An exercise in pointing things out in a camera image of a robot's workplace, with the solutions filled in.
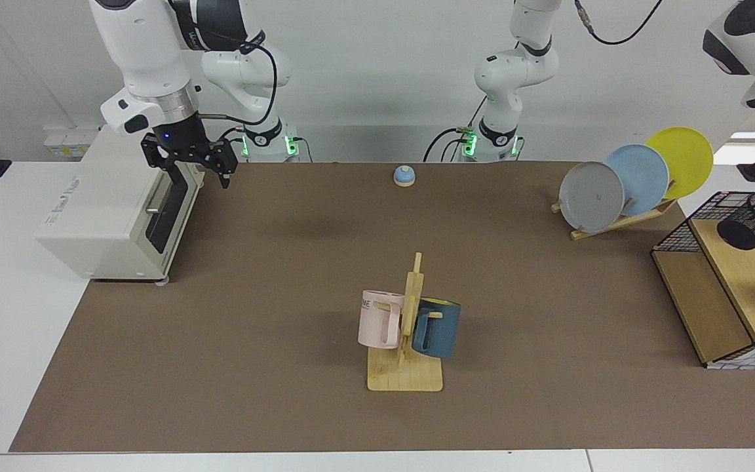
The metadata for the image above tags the light blue plate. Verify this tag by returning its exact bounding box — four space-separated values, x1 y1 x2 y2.
604 144 670 217

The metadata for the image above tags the dark blue mug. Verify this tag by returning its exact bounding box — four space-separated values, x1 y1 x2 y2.
412 297 462 359

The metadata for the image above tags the black base cable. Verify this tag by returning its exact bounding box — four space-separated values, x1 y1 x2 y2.
210 128 247 163
423 128 471 163

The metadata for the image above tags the pink mug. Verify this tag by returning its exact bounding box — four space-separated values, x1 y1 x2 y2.
358 290 406 350

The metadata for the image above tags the wooden cup stand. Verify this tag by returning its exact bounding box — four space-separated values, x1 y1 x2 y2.
368 252 444 393

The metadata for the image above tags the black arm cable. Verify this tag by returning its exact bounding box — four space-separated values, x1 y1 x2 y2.
574 0 663 47
187 26 279 127

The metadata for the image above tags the wooden plate rack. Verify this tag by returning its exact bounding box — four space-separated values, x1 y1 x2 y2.
551 197 678 241

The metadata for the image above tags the yellow plate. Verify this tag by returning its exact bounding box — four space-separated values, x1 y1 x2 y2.
646 127 714 200

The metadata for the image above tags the grey plate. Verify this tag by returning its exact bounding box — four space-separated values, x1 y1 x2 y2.
559 161 625 233

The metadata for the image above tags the brown table cloth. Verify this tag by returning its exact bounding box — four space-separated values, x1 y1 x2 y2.
9 162 755 453

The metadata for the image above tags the wire basket with wooden floor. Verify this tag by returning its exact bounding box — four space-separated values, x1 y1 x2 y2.
651 191 755 371

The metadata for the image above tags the pale toaster oven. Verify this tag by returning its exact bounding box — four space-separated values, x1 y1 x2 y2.
35 125 206 284

